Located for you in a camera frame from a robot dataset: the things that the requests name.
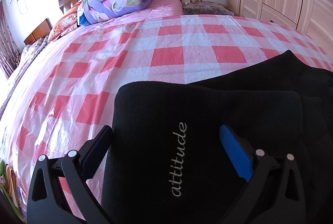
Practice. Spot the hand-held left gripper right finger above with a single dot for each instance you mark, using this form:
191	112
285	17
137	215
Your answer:
235	151

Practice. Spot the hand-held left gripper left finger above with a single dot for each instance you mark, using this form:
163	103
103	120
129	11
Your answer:
95	151

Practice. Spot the black pants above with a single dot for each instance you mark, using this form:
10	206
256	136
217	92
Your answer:
234	122

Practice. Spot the colourful bag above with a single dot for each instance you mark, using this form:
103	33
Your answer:
10	185

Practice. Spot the pink checked bed sheet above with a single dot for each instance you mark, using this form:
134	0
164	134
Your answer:
130	57

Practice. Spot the grey floral bedding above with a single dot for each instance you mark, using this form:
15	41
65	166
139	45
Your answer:
23	62

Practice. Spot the orange floral pillow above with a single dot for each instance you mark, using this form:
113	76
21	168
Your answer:
62	26

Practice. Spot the small wooden headboard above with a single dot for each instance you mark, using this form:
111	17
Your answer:
38	31

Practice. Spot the patterned curtain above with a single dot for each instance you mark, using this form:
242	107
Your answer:
7	44

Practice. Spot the nightstand with floral cloth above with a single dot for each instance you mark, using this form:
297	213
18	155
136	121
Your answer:
205	7

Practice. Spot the pink pillow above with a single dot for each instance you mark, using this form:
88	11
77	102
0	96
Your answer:
166	5

